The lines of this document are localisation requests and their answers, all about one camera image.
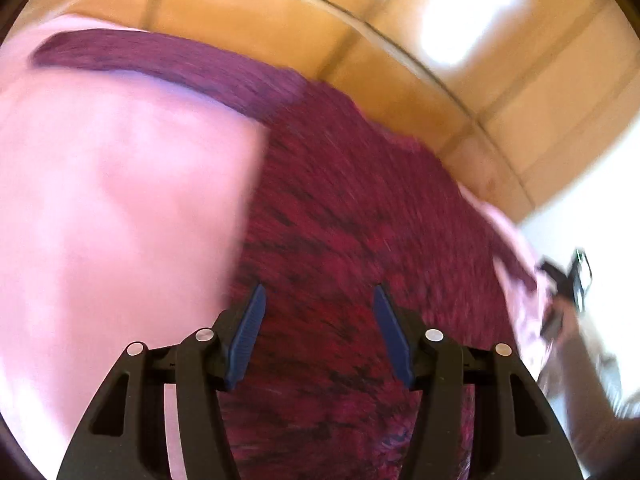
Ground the wooden panelled wardrobe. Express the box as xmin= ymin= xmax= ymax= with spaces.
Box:
xmin=65 ymin=0 xmax=640 ymax=222

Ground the person's right forearm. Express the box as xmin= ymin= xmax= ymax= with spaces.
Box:
xmin=549 ymin=320 xmax=640 ymax=480

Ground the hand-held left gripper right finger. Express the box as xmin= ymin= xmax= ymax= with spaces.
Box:
xmin=373 ymin=284 xmax=585 ymax=480

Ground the maroon patterned garment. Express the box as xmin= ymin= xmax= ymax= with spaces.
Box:
xmin=31 ymin=30 xmax=551 ymax=480

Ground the pink bed sheet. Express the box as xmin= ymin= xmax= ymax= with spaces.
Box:
xmin=0 ymin=15 xmax=557 ymax=480

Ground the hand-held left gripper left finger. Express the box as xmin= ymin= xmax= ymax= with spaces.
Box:
xmin=56 ymin=283 xmax=267 ymax=480

